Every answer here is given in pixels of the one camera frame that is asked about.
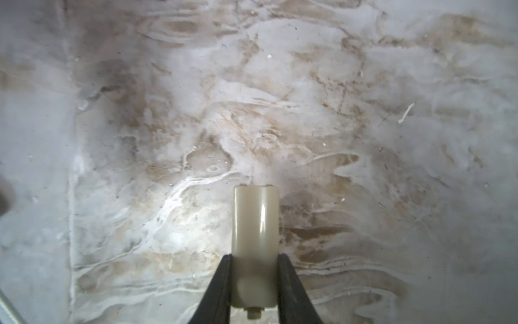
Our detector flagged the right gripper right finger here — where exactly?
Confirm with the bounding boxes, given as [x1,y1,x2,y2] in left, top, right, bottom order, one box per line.
[277,253,323,324]

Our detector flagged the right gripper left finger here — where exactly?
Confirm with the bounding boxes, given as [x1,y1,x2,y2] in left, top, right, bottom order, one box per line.
[188,255,233,324]

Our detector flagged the remote battery cover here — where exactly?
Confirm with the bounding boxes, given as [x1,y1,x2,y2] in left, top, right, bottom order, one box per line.
[231,185,280,321]

